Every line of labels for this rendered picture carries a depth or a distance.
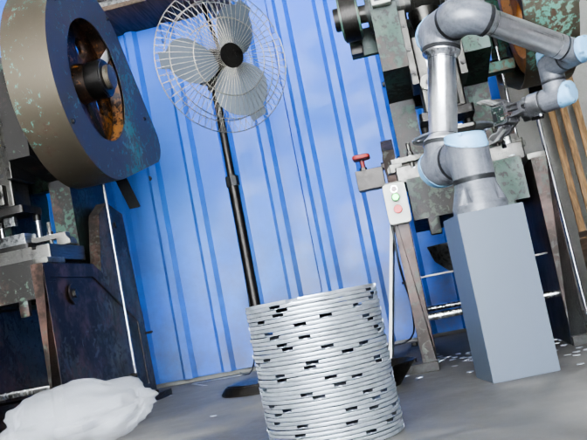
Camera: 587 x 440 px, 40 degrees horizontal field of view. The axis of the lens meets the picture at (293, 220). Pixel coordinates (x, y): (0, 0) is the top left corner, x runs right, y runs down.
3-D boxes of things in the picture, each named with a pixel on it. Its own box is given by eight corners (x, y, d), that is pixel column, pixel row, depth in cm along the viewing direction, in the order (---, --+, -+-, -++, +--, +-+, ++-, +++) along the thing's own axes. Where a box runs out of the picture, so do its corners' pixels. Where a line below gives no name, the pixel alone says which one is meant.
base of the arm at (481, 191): (515, 203, 215) (507, 167, 216) (460, 214, 214) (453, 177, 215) (500, 209, 230) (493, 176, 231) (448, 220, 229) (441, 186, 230)
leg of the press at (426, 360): (441, 370, 261) (385, 103, 270) (406, 376, 263) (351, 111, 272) (436, 347, 352) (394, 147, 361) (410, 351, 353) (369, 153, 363)
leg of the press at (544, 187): (610, 340, 254) (546, 67, 263) (572, 347, 255) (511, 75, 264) (560, 324, 344) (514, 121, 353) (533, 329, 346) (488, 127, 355)
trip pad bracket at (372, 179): (393, 218, 273) (382, 162, 275) (365, 223, 274) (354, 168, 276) (394, 219, 279) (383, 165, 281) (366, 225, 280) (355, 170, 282)
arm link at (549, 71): (570, 40, 250) (579, 74, 249) (549, 52, 260) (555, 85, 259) (550, 42, 247) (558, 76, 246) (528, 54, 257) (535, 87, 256)
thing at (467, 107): (476, 116, 289) (473, 101, 290) (421, 128, 292) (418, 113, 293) (473, 125, 305) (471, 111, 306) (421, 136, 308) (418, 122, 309)
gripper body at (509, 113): (487, 106, 266) (519, 94, 257) (501, 106, 272) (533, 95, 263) (493, 127, 265) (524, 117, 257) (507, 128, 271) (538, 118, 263)
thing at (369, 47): (376, 37, 295) (364, -20, 298) (346, 44, 297) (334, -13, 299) (380, 54, 317) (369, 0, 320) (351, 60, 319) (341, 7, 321)
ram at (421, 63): (467, 99, 285) (450, 20, 288) (425, 109, 287) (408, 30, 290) (465, 110, 302) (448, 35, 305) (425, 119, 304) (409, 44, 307)
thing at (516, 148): (526, 156, 278) (522, 140, 279) (397, 184, 285) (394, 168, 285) (515, 168, 308) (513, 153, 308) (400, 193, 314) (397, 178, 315)
